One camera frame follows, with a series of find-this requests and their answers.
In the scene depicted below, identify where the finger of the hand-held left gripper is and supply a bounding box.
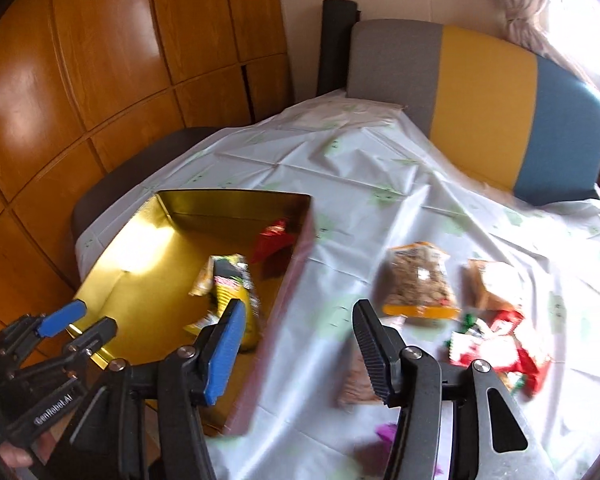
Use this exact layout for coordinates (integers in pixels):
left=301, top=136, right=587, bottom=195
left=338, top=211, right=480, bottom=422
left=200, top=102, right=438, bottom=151
left=7, top=316, right=119, bottom=388
left=0, top=299, right=88, bottom=361

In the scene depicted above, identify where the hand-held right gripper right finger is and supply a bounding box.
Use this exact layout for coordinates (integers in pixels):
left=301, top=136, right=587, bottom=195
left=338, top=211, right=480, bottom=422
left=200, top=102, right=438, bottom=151
left=351, top=299, right=551, bottom=480

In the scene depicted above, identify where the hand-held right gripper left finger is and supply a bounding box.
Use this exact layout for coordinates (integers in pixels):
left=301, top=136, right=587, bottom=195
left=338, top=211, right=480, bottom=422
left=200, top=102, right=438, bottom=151
left=50, top=299, right=248, bottom=480

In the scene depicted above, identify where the orange-edged seed bag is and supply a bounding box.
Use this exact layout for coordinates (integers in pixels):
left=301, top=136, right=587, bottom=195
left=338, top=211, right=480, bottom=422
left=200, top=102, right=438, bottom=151
left=380, top=241, right=462, bottom=321

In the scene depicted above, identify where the gold tin box red outside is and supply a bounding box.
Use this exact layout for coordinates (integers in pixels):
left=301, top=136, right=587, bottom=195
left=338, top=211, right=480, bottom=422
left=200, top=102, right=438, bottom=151
left=72, top=189, right=317, bottom=436

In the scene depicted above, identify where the clear brown bread packet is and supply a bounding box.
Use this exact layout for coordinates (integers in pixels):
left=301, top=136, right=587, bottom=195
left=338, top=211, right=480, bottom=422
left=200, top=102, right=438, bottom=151
left=462, top=258, right=524, bottom=313

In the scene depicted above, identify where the person's left hand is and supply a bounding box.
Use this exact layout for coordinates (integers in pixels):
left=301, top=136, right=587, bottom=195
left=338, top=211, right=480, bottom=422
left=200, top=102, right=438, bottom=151
left=0, top=442, right=37, bottom=472

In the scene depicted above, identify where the brown snack packet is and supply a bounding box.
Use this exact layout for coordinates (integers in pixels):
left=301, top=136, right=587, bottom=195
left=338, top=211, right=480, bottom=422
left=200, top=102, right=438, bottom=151
left=337, top=350, right=384, bottom=409

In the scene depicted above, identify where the small white yellow packet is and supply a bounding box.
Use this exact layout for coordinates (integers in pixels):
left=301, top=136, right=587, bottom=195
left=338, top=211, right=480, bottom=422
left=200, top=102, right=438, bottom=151
left=182, top=310, right=222, bottom=337
left=189, top=257, right=219, bottom=298

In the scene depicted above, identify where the yellow black snack packet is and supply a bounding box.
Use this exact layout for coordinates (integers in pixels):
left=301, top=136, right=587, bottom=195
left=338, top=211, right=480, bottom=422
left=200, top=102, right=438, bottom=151
left=207, top=254, right=267, bottom=353

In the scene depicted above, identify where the purple wrapper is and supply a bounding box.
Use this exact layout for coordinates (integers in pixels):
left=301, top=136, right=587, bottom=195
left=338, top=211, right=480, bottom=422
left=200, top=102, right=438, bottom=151
left=372, top=422, right=402, bottom=455

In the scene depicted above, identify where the green yellow small packet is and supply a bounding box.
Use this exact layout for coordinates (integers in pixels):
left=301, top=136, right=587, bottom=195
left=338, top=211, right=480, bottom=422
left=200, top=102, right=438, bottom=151
left=451, top=312, right=487, bottom=347

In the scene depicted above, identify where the red white snack packet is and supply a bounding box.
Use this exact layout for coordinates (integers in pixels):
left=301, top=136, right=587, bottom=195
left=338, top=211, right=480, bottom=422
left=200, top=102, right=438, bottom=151
left=449, top=330, right=522, bottom=374

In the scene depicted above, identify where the red foil snack packet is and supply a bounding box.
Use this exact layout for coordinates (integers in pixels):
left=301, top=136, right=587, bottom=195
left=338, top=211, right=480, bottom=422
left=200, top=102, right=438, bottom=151
left=250, top=219, right=297, bottom=266

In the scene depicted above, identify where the white green-printed tablecloth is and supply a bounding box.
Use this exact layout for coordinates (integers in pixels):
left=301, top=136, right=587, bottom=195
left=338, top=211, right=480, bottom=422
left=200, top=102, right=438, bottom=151
left=75, top=95, right=600, bottom=480

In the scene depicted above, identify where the grey yellow blue headboard cushion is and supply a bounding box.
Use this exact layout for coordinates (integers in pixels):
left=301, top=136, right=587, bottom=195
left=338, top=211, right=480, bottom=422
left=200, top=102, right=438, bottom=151
left=345, top=19, right=600, bottom=206

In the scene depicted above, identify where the wooden wardrobe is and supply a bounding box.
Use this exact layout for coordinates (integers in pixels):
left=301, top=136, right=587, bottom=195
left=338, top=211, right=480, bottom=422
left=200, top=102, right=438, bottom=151
left=0, top=0, right=296, bottom=336

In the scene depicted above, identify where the black rolled mat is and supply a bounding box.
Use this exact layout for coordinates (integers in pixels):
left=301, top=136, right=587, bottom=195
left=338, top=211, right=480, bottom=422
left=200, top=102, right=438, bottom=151
left=316, top=0, right=361, bottom=97

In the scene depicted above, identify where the patterned curtain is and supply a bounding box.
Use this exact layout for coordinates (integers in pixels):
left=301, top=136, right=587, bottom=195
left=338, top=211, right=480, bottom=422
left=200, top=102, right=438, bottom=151
left=490, top=0, right=600, bottom=92

